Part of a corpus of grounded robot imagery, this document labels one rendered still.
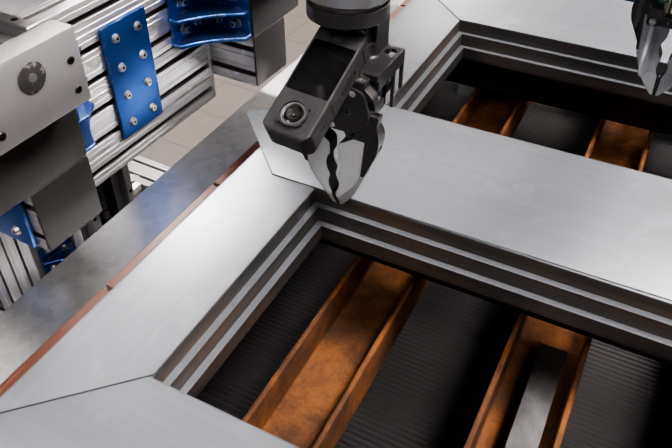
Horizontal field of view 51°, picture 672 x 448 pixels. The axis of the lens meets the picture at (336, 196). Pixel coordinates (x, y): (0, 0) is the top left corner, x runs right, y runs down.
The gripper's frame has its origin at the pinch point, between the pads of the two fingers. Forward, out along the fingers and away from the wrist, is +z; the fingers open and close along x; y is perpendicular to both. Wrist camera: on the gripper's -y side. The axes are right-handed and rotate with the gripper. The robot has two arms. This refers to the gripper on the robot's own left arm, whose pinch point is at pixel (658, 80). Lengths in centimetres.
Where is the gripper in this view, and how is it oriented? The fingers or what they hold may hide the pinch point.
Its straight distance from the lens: 86.9
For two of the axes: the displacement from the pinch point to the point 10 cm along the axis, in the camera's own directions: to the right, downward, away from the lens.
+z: 0.1, 7.8, 6.2
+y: -4.7, 5.5, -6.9
